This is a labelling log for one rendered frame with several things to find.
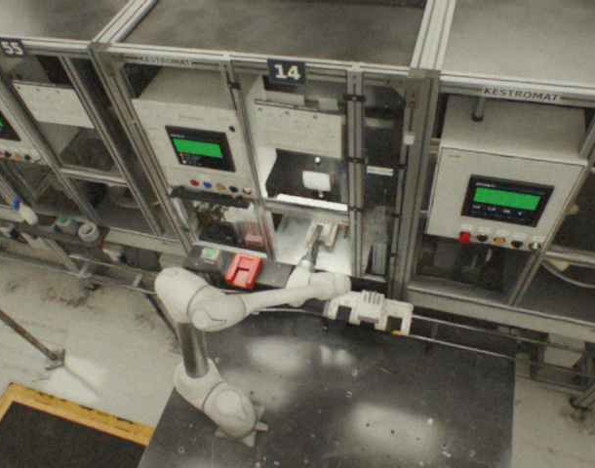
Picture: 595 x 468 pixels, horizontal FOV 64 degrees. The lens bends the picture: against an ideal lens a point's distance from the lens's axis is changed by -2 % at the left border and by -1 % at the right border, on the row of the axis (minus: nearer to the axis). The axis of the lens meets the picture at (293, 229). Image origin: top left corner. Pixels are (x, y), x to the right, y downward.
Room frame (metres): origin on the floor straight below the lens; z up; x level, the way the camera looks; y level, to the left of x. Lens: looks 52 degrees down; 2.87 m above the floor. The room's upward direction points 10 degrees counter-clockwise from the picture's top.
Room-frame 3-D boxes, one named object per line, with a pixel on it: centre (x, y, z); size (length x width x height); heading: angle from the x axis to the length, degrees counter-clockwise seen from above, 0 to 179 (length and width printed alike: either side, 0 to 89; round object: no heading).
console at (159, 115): (1.56, 0.27, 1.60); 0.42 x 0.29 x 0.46; 65
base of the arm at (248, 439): (0.68, 0.36, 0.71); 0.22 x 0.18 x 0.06; 65
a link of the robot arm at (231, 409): (0.70, 0.38, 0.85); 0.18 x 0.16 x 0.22; 46
